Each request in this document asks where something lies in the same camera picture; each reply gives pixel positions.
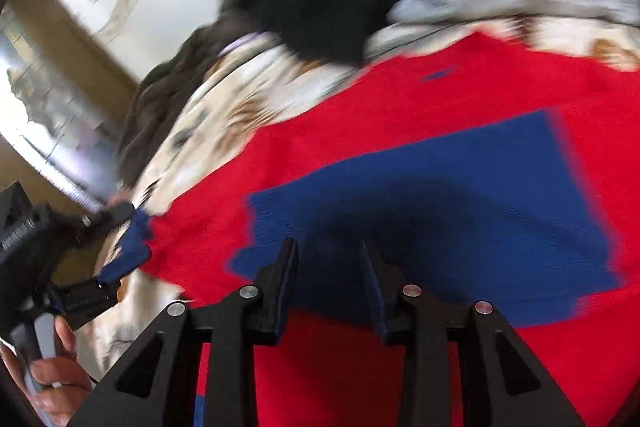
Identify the red and blue sweater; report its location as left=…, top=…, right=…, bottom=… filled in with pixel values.
left=97, top=32, right=640, bottom=427

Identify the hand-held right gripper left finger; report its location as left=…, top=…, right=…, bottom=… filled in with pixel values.
left=67, top=238, right=300, bottom=427

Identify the person's left hand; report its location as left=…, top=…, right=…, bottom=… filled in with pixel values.
left=0, top=318, right=97, bottom=427

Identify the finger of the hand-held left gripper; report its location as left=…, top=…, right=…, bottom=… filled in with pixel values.
left=49, top=274, right=121, bottom=329
left=81, top=202, right=136, bottom=229

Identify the brown fuzzy cloth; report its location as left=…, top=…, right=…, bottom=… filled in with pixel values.
left=117, top=12, right=261, bottom=188

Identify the cream leaf print blanket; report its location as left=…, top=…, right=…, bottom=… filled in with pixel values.
left=75, top=14, right=640, bottom=408

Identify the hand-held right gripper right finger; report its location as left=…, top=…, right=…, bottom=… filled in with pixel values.
left=363, top=240, right=586, bottom=427

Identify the window with metal frame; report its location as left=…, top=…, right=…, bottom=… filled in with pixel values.
left=0, top=2, right=127, bottom=214

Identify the lavender cloth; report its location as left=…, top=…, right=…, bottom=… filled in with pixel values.
left=217, top=32, right=281, bottom=58

